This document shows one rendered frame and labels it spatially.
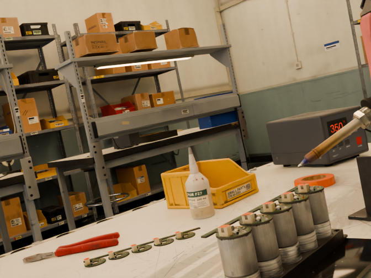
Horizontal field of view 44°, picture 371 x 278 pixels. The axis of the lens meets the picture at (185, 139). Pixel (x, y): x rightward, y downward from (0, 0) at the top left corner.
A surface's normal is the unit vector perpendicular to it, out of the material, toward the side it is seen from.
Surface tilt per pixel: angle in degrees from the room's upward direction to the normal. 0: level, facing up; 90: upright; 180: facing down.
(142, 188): 90
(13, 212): 90
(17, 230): 89
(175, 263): 0
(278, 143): 90
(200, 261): 0
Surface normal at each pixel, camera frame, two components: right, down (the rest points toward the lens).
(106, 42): 0.68, -0.09
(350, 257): -0.20, -0.98
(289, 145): -0.84, 0.20
